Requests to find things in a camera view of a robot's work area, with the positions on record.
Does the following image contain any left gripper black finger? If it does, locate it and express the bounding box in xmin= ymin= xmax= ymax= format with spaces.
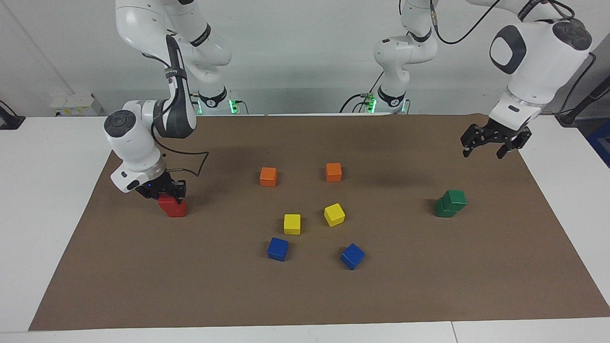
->
xmin=496 ymin=129 xmax=533 ymax=160
xmin=459 ymin=124 xmax=484 ymax=158

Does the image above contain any black stand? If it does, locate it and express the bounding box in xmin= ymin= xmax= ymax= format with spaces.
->
xmin=555 ymin=75 xmax=610 ymax=127

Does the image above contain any blue crate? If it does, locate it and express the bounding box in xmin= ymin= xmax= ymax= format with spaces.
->
xmin=587 ymin=119 xmax=610 ymax=168

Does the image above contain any blue wooden cube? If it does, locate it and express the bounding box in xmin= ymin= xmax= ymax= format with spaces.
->
xmin=340 ymin=243 xmax=366 ymax=271
xmin=267 ymin=237 xmax=289 ymax=262

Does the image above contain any white socket box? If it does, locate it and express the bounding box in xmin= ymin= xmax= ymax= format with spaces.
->
xmin=50 ymin=92 xmax=103 ymax=117

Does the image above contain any brown paper mat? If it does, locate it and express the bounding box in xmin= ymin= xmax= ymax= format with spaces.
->
xmin=29 ymin=114 xmax=610 ymax=331

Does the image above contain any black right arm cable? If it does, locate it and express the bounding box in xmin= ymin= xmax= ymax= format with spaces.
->
xmin=143 ymin=31 xmax=210 ymax=177

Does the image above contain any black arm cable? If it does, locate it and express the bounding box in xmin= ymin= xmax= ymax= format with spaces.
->
xmin=143 ymin=31 xmax=210 ymax=177
xmin=429 ymin=0 xmax=597 ymax=116

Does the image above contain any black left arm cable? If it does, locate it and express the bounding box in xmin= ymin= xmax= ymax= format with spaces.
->
xmin=429 ymin=0 xmax=597 ymax=116

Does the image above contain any black base cable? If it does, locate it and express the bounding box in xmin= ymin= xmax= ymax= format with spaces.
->
xmin=339 ymin=71 xmax=382 ymax=114

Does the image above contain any black clamp mount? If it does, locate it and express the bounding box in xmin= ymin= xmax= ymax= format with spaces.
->
xmin=0 ymin=99 xmax=26 ymax=130

